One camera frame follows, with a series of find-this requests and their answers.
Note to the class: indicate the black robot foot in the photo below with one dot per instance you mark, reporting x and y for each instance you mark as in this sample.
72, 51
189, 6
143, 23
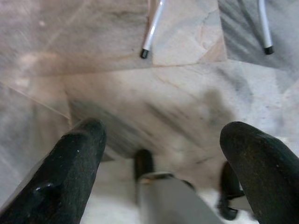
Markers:
227, 186

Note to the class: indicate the white metal chair leg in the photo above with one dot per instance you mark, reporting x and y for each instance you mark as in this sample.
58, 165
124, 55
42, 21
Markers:
265, 25
153, 29

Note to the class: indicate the grey robot leg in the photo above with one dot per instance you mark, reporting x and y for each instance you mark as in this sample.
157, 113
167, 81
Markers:
170, 200

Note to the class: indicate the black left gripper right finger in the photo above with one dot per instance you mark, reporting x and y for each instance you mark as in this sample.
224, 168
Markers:
261, 168

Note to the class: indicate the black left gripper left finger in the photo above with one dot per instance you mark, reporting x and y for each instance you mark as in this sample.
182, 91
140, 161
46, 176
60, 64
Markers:
63, 172

